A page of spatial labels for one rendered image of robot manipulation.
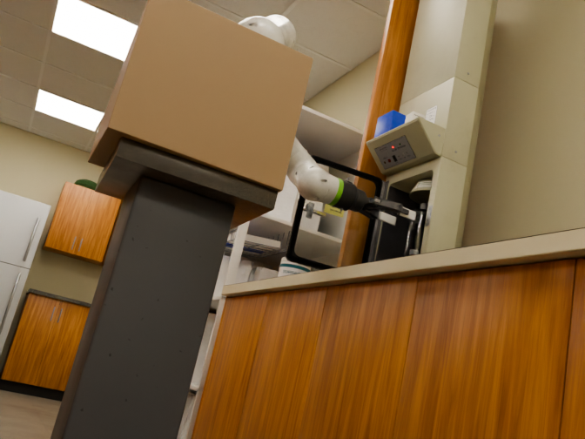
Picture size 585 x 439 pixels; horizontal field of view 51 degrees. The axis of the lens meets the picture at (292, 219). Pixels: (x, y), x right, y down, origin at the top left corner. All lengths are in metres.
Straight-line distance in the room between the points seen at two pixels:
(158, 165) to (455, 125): 1.26
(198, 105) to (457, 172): 1.15
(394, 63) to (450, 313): 1.42
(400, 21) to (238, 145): 1.60
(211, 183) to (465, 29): 1.40
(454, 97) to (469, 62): 0.16
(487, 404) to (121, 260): 0.74
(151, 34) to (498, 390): 0.93
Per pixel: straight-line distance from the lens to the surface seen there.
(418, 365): 1.45
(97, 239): 6.91
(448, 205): 2.09
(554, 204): 2.30
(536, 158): 2.45
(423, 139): 2.12
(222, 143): 1.21
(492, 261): 1.31
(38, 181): 7.30
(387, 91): 2.54
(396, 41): 2.65
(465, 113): 2.23
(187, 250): 1.22
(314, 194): 1.94
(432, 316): 1.45
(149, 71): 1.21
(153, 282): 1.20
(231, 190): 1.20
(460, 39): 2.33
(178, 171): 1.18
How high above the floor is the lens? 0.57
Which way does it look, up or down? 15 degrees up
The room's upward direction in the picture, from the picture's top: 13 degrees clockwise
